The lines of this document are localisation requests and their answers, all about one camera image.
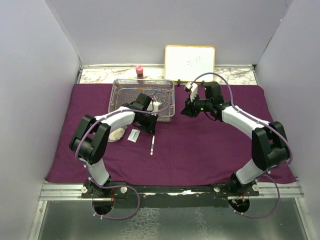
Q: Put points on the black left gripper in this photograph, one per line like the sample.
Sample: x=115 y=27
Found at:
x=151 y=127

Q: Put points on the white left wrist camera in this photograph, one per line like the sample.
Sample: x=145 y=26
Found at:
x=156 y=106

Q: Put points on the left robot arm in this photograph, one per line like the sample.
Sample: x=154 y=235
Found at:
x=90 y=140

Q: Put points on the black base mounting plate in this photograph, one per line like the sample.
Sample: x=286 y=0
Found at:
x=125 y=196

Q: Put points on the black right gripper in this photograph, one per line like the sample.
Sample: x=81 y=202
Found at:
x=189 y=109

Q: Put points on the pink lid spice bottle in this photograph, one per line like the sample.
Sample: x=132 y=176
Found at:
x=139 y=72

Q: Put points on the purple cloth wrap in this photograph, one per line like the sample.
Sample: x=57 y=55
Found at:
x=187 y=151

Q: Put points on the metal mesh tray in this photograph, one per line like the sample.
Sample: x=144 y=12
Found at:
x=127 y=90

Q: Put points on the yellow framed whiteboard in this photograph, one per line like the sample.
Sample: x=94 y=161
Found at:
x=187 y=62

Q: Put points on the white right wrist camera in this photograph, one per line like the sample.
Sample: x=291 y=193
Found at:
x=192 y=89

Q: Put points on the steel tweezers front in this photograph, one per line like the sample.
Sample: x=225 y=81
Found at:
x=152 y=145

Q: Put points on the white blue label packet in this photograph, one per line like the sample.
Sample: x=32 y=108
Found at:
x=134 y=135

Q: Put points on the white gauze bag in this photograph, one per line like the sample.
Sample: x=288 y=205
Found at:
x=117 y=134

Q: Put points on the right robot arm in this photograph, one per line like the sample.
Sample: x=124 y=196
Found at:
x=269 y=144

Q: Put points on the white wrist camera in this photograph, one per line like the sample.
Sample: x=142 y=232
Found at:
x=192 y=89
x=156 y=106

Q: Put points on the aluminium frame rail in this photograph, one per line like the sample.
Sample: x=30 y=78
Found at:
x=267 y=190

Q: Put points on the steel clamp right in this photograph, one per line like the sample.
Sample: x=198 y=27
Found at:
x=167 y=97

